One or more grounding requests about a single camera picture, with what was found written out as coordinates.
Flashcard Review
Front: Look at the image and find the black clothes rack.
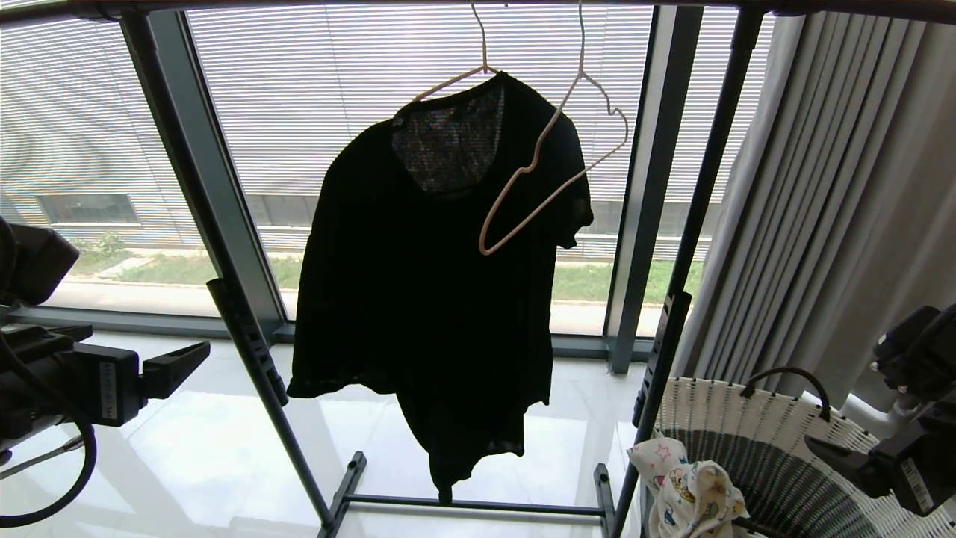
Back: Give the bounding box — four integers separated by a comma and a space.
0, 0, 956, 538

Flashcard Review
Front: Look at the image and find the pink clothes hanger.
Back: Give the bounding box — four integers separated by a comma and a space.
411, 0, 501, 105
478, 0, 630, 256

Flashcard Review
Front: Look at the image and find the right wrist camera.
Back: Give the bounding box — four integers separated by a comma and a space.
870, 303, 956, 401

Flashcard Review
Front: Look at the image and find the black garment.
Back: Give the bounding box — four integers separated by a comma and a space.
288, 71, 595, 506

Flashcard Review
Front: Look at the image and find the window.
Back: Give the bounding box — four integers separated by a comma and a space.
0, 0, 777, 374

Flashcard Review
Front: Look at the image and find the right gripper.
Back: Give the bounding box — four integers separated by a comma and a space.
870, 403, 956, 516

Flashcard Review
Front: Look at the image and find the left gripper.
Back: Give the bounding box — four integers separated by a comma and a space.
52, 348, 145, 428

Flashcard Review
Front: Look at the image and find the cream printed garment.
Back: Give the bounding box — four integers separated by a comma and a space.
627, 436, 751, 538

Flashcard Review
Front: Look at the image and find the black cable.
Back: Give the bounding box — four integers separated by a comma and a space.
0, 336, 99, 528

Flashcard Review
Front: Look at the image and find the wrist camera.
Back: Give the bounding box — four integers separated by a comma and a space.
0, 223, 81, 308
870, 303, 956, 401

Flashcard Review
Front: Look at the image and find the white laundry basket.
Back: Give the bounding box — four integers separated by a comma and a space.
641, 366, 956, 538

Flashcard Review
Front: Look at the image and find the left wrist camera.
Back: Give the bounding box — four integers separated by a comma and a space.
0, 223, 81, 308

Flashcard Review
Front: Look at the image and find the beige curtain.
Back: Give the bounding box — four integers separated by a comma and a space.
672, 11, 956, 442

